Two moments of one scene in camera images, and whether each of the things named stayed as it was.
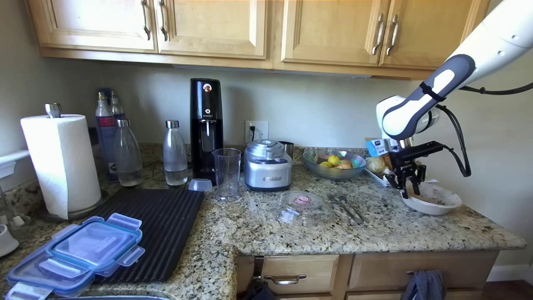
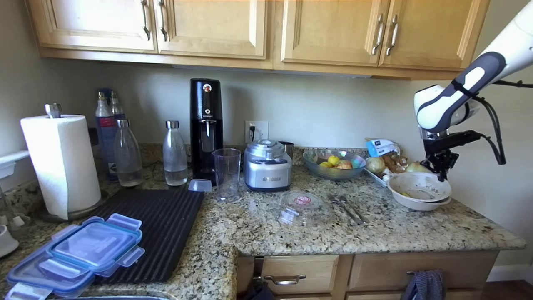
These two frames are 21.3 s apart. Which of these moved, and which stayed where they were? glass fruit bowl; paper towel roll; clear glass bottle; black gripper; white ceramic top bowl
Moved: white ceramic top bowl; black gripper
Stayed: paper towel roll; glass fruit bowl; clear glass bottle
